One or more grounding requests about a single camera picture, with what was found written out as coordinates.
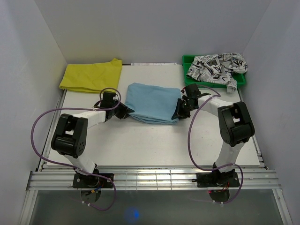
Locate folded yellow trousers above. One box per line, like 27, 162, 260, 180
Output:
59, 58, 122, 93

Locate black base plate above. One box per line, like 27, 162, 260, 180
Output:
72, 173, 113, 189
192, 171, 240, 188

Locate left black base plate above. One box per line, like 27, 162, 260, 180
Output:
72, 173, 113, 189

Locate green plastic bin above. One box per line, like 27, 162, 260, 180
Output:
182, 55, 246, 89

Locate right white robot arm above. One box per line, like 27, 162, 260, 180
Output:
172, 84, 255, 189

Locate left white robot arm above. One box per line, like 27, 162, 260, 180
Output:
51, 92, 134, 188

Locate light blue trousers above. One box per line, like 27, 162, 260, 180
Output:
125, 83, 181, 125

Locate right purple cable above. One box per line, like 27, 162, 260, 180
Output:
180, 84, 246, 204

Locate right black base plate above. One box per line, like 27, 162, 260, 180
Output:
192, 171, 240, 188

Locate aluminium mounting rail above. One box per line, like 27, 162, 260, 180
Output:
26, 168, 281, 191

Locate newspaper print trousers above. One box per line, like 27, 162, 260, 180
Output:
187, 53, 248, 93

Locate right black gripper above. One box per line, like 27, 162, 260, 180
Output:
172, 98, 196, 120

